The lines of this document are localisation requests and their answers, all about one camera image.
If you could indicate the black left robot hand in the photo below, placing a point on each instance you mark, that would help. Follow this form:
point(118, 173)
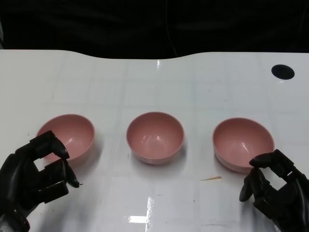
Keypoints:
point(17, 178)

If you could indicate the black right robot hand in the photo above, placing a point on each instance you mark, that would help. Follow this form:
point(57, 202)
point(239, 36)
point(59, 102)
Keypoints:
point(289, 200)

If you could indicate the pink plastic bowl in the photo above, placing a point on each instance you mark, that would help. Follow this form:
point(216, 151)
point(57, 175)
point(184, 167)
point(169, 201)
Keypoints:
point(72, 135)
point(154, 137)
point(241, 142)

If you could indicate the small orange wood sliver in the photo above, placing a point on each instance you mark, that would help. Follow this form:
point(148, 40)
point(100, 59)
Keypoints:
point(213, 178)

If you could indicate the black round table grommet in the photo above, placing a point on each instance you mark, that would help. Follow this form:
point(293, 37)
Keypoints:
point(283, 71)

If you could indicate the black backdrop cloth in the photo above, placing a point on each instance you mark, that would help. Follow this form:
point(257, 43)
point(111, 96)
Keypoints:
point(96, 24)

